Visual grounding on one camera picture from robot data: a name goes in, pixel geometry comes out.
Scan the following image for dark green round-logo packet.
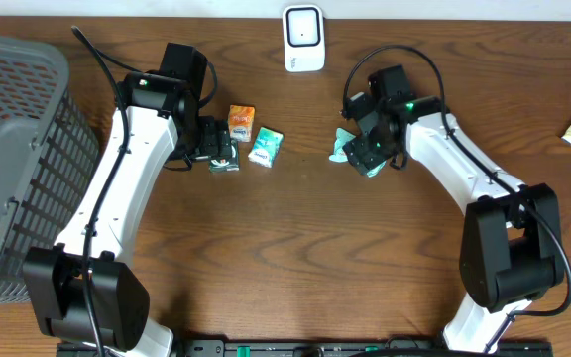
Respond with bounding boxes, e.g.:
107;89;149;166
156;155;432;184
209;140;240;173

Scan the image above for orange tissue pack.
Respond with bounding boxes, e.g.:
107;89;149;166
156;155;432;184
228;105;256;142

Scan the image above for mint green pouch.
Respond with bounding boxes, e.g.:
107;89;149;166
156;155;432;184
329;128;385;178

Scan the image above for green tissue pack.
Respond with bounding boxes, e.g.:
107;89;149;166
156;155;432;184
248;127;284;168

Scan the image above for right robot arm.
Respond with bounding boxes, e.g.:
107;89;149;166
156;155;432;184
342;65;571;353

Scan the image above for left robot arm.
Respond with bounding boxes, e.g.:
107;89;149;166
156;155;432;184
22;43;235;356

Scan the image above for white barcode scanner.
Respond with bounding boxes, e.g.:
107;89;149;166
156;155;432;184
282;4;326;72

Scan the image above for grey plastic shopping basket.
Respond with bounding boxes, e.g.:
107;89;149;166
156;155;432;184
0;36;99;303

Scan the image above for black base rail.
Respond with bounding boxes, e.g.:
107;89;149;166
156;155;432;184
56;338;554;357

